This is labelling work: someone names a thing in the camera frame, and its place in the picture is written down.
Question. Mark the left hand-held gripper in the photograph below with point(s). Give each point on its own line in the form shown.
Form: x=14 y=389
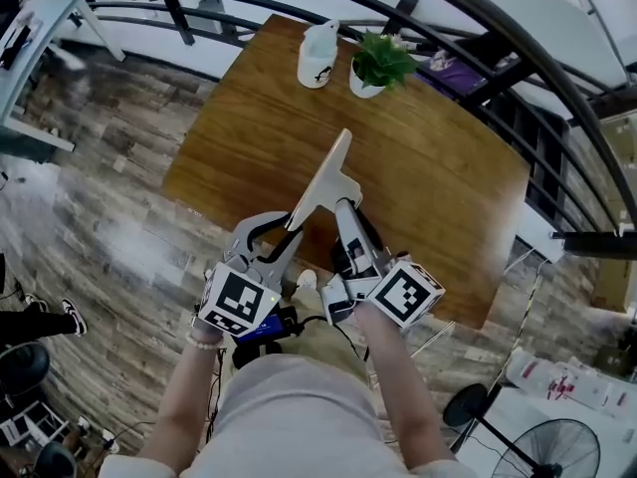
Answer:
x=239 y=299

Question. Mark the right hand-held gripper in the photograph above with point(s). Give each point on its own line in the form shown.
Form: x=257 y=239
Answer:
x=405 y=294

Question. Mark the person's left forearm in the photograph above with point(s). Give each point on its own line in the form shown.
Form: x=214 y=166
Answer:
x=184 y=396

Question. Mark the person's right forearm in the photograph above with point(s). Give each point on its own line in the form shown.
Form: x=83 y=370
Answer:
x=398 y=376

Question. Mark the person's left hand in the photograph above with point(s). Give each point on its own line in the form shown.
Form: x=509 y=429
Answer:
x=206 y=327

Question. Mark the person's white shoe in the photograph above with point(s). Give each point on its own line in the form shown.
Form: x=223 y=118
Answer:
x=307 y=281

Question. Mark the black device with blue screen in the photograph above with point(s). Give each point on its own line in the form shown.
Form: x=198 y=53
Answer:
x=259 y=326

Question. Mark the person's grey shirt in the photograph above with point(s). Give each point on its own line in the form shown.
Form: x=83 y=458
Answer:
x=298 y=416

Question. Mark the green plant in white pot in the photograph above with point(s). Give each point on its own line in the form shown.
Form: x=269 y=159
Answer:
x=383 y=60

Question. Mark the white bottle with penguin print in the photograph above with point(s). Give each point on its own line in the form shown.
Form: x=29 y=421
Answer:
x=316 y=63

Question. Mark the black cubby shelf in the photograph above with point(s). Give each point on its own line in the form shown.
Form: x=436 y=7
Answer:
x=527 y=157

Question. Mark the white power strip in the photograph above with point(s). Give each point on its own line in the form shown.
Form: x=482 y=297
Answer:
x=107 y=436

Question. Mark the white plastic bag red print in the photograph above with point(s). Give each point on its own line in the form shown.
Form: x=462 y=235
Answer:
x=562 y=381

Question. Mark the brown wooden table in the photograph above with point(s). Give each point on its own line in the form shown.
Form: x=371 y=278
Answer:
x=173 y=8

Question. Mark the cardboard box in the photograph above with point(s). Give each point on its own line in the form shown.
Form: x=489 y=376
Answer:
x=614 y=287

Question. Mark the black standing fan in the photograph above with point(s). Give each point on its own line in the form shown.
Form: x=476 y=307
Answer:
x=547 y=451

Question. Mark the black round stool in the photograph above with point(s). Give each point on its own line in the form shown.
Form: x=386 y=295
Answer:
x=55 y=461

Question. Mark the white desk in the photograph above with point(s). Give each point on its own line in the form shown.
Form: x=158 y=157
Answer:
x=50 y=23

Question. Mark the black flat device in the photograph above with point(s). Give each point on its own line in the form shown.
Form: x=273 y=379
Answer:
x=15 y=48

